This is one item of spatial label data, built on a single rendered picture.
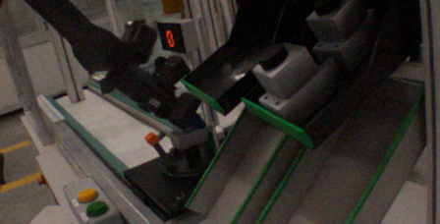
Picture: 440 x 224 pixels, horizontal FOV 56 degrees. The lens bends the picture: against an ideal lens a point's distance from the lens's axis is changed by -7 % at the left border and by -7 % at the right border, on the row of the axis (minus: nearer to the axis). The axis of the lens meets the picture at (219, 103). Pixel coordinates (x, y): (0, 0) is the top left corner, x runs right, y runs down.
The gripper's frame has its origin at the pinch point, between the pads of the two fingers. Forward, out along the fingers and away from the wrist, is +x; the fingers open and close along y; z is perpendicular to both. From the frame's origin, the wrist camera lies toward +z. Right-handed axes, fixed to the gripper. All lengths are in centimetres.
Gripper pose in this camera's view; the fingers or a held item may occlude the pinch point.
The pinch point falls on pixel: (186, 116)
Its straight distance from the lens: 86.8
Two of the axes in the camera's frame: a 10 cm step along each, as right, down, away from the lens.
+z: 4.9, -8.6, 1.4
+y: -5.3, -1.7, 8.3
